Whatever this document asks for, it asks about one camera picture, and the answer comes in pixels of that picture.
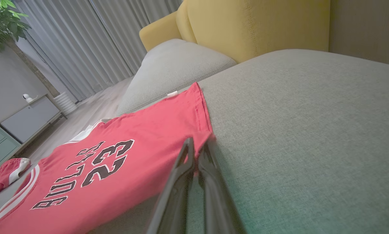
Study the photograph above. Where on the red basketball jersey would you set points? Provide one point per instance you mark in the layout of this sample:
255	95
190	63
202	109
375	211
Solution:
155	123

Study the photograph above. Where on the green potted tree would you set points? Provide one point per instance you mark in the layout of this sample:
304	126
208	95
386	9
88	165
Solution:
3	19

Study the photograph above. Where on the small white camera device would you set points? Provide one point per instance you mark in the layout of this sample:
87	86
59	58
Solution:
28	98

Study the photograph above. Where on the low media cabinet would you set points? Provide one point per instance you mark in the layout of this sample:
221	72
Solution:
29	120

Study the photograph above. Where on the grey pleated curtain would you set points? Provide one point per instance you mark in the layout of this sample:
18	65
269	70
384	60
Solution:
84	39

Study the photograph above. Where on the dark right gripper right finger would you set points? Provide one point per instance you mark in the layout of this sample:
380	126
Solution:
217	201

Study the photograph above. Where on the small grey sofa seat cushion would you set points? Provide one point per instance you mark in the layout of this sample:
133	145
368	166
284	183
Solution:
175	71

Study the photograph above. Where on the large grey sofa seat cushion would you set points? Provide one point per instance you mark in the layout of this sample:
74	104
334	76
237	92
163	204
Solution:
311	130

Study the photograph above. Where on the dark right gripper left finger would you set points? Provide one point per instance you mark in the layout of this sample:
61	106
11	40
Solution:
178	195

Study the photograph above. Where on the yellow sofa back cushion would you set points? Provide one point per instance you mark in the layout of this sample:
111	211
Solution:
158	32
253	26

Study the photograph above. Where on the white ribbed plant pot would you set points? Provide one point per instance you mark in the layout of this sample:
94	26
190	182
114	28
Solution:
65	103

